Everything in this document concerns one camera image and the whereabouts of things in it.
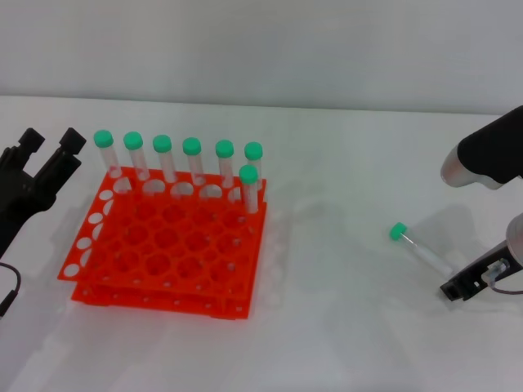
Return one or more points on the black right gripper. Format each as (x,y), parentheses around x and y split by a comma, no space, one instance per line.
(506,255)

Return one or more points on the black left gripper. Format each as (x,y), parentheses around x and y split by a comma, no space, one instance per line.
(20,204)

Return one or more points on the green-capped clear test tube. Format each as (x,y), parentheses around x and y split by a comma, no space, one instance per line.
(253,150)
(103,139)
(224,149)
(162,143)
(133,141)
(192,146)
(397,230)
(248,174)

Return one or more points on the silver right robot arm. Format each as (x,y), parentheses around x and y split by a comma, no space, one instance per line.
(517,241)

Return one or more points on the orange test tube rack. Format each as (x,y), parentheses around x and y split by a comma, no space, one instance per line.
(184,253)

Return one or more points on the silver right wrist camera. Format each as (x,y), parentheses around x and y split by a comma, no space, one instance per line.
(490,143)

